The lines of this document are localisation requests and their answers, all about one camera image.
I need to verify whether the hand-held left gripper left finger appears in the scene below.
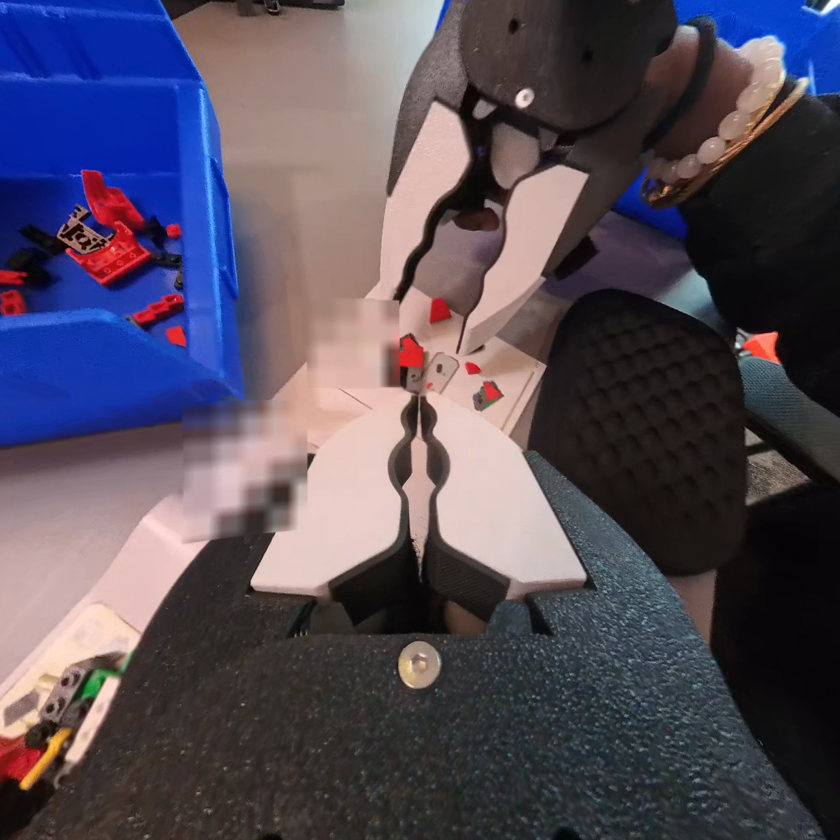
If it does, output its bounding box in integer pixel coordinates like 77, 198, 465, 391
251, 395, 421, 599

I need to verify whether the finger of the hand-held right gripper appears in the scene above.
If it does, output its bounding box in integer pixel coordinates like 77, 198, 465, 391
457, 163, 592, 357
379, 97, 476, 303

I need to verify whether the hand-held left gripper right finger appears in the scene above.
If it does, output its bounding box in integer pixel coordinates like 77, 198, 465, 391
421, 395, 588, 601

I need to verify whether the black and red brick assembly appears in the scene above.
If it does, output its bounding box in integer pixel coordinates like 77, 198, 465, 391
399, 333, 429, 395

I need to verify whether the person's right forearm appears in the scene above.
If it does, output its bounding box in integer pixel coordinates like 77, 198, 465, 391
676, 92, 840, 421

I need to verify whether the person's right hand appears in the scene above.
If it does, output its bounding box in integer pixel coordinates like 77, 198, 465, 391
642, 26, 746, 161

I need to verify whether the white building instruction booklet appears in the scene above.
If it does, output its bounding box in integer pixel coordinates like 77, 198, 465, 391
0, 279, 547, 746

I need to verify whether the short blue bin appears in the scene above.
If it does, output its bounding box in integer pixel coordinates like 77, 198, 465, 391
613, 0, 840, 240

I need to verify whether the blue bin with divider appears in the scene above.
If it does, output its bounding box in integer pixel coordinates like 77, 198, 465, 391
0, 72, 245, 449

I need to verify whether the orange and black office chair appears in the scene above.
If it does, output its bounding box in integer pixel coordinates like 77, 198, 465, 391
738, 331, 840, 483

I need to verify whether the person's torso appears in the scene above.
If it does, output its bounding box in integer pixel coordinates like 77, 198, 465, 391
712, 486, 840, 840

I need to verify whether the pile of loose toy bricks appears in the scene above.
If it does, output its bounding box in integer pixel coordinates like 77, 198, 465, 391
0, 169, 189, 349

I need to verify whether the red brick-built toy car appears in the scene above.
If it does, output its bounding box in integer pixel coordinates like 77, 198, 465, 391
0, 650, 137, 798

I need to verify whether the long blue bin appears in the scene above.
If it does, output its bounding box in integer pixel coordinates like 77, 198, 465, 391
0, 0, 198, 83

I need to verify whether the gold bracelet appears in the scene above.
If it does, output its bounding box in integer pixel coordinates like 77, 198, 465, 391
640, 75, 811, 211

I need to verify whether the black hair tie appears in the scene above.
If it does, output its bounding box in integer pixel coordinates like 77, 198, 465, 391
650, 16, 719, 148

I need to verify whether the white beaded bracelet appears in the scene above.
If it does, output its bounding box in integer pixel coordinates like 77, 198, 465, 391
646, 36, 788, 185

